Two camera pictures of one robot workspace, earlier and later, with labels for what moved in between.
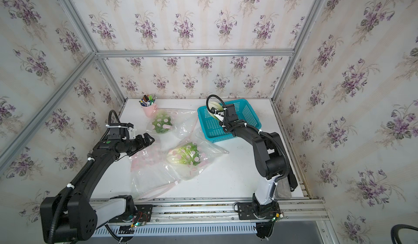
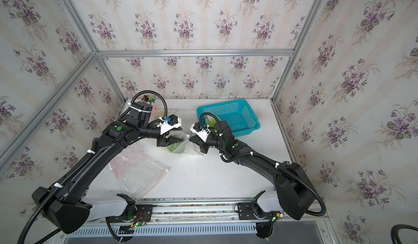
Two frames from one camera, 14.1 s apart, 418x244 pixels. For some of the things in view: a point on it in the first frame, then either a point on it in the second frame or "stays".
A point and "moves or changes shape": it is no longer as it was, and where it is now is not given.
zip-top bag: [153, 172] moves or changes shape
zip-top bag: [188, 158] moves or changes shape
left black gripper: [140, 144] → [167, 141]
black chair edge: [394, 230] stays
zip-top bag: [174, 122] stays
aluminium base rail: [296, 213] stays
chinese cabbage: [215, 105] → [211, 122]
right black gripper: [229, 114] → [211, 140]
